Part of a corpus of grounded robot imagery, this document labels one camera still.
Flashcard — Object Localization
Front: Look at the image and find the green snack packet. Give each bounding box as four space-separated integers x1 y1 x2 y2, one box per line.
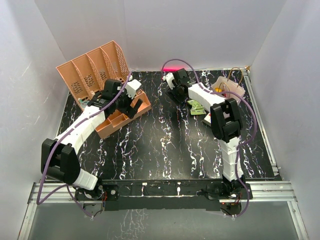
187 99 206 116

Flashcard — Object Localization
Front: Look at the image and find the yellow snack bar packet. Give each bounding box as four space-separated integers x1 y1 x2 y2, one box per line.
214 86 224 93

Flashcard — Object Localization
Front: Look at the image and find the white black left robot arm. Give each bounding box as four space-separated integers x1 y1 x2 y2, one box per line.
41 78 143 200

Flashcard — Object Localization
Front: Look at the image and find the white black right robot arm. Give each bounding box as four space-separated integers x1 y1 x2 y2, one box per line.
162 68 245 199

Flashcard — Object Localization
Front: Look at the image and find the pink red marker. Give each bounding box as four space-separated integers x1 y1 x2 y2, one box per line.
162 66 184 72

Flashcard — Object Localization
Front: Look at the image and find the white red cardboard box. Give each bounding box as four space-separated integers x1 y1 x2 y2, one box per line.
202 113 211 126

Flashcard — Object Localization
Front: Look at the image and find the blue correction tape blister pack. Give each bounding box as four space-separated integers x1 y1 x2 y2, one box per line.
78 98 90 110

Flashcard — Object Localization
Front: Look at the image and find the peach plastic desk organizer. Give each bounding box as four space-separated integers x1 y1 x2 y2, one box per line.
56 40 152 139

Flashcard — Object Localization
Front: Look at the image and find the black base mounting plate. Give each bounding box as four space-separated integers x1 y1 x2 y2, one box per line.
75 179 253 211

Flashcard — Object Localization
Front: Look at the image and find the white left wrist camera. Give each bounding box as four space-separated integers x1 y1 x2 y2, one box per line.
125 79 142 99

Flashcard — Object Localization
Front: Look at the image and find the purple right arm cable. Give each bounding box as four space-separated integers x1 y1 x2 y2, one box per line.
161 58 258 218

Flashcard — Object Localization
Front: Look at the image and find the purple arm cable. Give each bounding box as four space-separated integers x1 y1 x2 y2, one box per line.
36 70 133 220
161 58 258 218

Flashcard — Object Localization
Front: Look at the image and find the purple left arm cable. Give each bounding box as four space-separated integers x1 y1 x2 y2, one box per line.
36 70 133 220

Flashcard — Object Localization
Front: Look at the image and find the aluminium frame rail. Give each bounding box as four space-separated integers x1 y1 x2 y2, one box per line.
19 71 308 240

